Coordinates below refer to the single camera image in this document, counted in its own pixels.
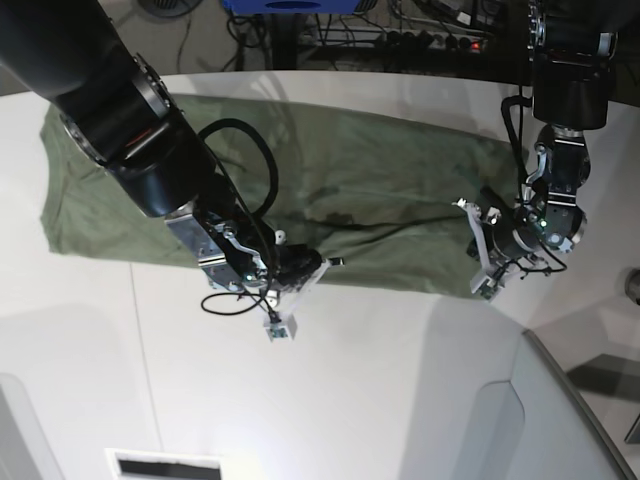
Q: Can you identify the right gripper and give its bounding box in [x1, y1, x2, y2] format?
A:
[266, 230, 345, 305]

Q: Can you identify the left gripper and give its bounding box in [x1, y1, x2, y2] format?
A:
[480, 186, 567, 276]

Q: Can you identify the green t-shirt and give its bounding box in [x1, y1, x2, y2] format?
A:
[40, 95, 517, 298]

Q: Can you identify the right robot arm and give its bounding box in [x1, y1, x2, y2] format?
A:
[1, 1, 333, 325]

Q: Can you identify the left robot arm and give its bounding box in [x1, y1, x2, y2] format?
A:
[458, 1, 633, 287]

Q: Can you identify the black power strip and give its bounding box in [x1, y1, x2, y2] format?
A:
[374, 30, 488, 54]

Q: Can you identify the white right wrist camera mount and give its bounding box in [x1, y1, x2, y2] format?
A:
[263, 259, 333, 342]

